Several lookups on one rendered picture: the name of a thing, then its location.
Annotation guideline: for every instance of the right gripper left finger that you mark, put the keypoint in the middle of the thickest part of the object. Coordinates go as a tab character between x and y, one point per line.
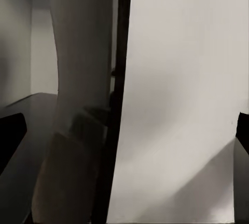
12	130

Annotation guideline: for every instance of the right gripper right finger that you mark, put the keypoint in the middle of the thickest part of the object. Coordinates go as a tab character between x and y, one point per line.
243	131

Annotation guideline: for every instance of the fridge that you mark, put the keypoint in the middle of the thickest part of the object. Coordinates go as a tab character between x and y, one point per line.
15	45

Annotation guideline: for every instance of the bottle of coffee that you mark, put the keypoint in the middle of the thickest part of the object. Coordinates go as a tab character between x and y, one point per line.
149	97

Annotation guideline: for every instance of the shelf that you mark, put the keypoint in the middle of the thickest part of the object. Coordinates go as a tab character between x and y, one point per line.
17	181

